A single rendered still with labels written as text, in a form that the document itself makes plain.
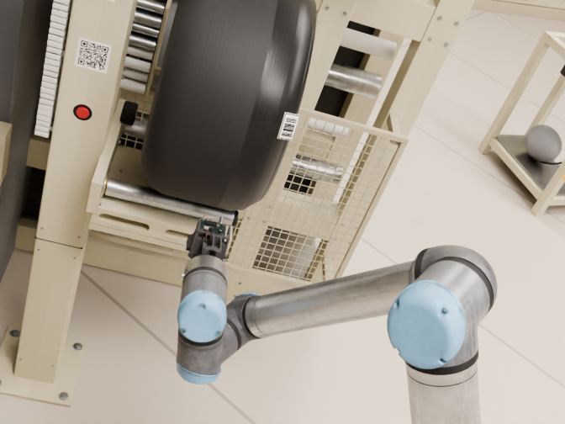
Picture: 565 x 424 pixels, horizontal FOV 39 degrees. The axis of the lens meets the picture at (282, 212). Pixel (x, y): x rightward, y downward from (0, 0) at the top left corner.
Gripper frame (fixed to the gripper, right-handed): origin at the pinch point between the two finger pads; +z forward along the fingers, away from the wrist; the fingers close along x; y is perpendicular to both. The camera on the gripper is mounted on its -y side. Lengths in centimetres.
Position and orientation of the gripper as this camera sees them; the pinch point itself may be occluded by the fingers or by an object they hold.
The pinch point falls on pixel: (208, 226)
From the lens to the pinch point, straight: 181.3
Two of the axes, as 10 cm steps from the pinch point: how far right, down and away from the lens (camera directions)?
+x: -9.5, -2.4, -1.8
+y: 3.0, -8.1, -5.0
